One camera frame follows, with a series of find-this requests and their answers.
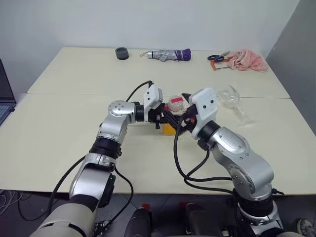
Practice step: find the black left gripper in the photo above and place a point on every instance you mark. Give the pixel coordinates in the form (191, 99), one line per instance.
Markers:
(156, 118)

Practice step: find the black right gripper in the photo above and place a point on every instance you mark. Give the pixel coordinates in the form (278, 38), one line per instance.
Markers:
(188, 121)

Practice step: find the clear bottle with orange drink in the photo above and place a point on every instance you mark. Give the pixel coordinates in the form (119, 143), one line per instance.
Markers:
(175, 103)

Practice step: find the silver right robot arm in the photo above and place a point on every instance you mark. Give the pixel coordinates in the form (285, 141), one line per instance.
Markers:
(242, 158)

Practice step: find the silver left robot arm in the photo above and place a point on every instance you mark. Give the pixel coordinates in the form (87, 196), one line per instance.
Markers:
(116, 123)

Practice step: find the clear wine glass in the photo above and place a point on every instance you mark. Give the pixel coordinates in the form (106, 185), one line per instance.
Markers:
(230, 98)

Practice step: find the folded silver purple umbrella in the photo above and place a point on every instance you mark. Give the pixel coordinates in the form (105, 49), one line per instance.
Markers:
(168, 54)

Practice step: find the black round container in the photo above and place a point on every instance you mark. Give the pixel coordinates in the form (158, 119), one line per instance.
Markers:
(122, 53)

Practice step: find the pink cloth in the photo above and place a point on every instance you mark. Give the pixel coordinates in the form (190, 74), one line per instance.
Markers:
(249, 60)

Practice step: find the small red block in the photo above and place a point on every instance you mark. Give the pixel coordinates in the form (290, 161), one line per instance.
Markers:
(146, 206)

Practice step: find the dark rounded shape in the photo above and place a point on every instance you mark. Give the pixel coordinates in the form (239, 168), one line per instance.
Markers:
(138, 222)

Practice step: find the dark laptop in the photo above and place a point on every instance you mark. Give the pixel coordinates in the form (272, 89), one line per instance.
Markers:
(5, 98)

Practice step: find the grey sneaker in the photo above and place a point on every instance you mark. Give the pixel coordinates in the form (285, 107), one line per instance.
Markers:
(306, 228)

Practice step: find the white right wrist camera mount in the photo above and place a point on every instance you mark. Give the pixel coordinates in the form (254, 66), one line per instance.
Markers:
(206, 103)

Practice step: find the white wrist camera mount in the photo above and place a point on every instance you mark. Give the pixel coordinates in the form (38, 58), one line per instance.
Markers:
(152, 95)
(206, 103)

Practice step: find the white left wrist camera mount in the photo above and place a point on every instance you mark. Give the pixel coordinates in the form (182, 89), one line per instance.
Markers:
(152, 95)

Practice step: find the orange frame tool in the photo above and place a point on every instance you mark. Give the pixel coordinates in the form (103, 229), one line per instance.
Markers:
(213, 66)

